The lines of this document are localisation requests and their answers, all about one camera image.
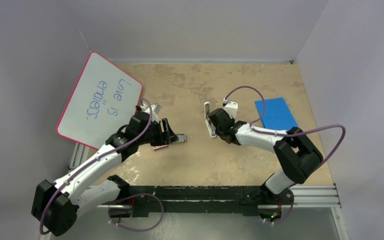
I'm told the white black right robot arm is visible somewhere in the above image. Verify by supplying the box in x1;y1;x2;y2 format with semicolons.
207;108;323;204

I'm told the blue paper folder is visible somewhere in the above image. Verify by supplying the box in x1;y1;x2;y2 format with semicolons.
261;97;299;130

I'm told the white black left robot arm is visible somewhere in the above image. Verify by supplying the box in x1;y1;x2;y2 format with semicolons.
31;111;179;236

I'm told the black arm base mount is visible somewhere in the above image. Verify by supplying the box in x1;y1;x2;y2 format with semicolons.
110;185;293;218

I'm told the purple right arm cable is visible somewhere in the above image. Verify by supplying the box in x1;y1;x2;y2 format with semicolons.
222;85;347;225

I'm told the red white staple box sleeve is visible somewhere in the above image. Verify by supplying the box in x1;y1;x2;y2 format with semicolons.
152;145;168;151

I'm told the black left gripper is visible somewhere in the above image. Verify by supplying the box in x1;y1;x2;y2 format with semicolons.
137;118;178;147

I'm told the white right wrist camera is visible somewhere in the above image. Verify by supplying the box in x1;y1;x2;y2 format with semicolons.
222;98;239;119

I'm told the aluminium rail frame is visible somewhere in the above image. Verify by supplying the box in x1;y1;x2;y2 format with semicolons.
38;142;349;240

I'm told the pink framed whiteboard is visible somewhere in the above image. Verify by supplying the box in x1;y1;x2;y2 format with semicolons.
56;51;143;149

